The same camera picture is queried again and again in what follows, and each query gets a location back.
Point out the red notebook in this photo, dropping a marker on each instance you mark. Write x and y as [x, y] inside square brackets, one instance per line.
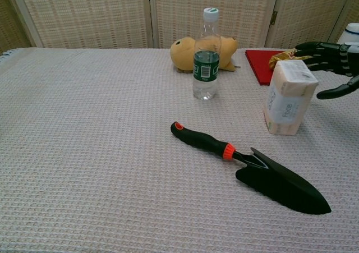
[258, 65]

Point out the beige woven tablecloth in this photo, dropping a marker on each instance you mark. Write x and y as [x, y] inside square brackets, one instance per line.
[98, 152]

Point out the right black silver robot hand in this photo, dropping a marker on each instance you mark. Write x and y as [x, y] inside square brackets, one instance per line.
[333, 56]

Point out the white tissue pack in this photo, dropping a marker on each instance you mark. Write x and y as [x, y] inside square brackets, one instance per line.
[289, 96]

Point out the gold snack pack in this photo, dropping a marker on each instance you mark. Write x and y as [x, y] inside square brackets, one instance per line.
[277, 59]

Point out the brass screen hinge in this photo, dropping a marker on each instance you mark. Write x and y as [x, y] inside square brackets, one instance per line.
[274, 18]

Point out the black garden trowel orange collar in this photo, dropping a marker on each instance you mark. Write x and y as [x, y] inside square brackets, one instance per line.
[280, 185]

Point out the clear plastic water bottle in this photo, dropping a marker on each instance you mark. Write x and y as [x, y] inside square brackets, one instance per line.
[206, 68]

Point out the yellow plush toy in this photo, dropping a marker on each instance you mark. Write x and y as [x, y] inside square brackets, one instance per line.
[182, 54]

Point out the stack of white paper cups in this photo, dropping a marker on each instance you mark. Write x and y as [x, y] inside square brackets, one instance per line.
[352, 31]

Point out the woven folding screen panel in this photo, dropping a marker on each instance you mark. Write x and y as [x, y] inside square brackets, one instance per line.
[84, 14]
[11, 25]
[350, 6]
[238, 11]
[305, 14]

